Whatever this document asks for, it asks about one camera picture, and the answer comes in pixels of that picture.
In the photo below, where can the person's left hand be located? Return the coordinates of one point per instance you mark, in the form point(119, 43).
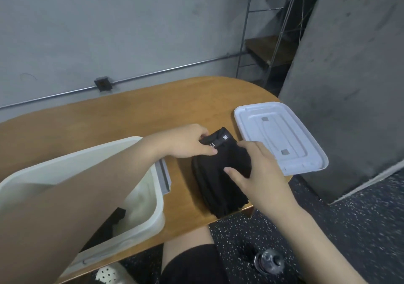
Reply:
point(183, 143)

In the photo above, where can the person's right hand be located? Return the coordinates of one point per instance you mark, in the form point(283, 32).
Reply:
point(268, 189)

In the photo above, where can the black fingerless glove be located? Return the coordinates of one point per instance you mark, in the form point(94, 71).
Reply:
point(115, 221)
point(218, 195)
point(227, 157)
point(91, 243)
point(227, 206)
point(211, 179)
point(202, 170)
point(110, 225)
point(120, 214)
point(214, 166)
point(226, 137)
point(98, 236)
point(205, 192)

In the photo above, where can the white plastic bin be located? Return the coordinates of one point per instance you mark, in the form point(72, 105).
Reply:
point(148, 208)

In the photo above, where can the person's left forearm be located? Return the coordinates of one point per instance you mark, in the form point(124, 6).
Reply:
point(69, 211)

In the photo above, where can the person's right forearm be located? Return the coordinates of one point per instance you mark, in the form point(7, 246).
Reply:
point(322, 249)

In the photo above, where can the person's black shorts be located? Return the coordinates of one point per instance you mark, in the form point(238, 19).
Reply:
point(192, 268)

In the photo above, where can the person's left white shoe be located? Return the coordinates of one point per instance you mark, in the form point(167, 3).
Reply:
point(113, 274)

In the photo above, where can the white flat tray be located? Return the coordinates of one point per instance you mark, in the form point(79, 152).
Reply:
point(281, 135)

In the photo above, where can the clear plastic bottle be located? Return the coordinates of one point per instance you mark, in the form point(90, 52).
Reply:
point(268, 261)

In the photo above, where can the white slanted panel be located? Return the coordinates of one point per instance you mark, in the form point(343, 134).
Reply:
point(369, 181)

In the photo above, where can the grey wall pipe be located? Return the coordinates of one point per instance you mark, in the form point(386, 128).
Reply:
point(63, 93)

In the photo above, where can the metal rack frame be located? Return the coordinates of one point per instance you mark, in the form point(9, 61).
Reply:
point(278, 34)

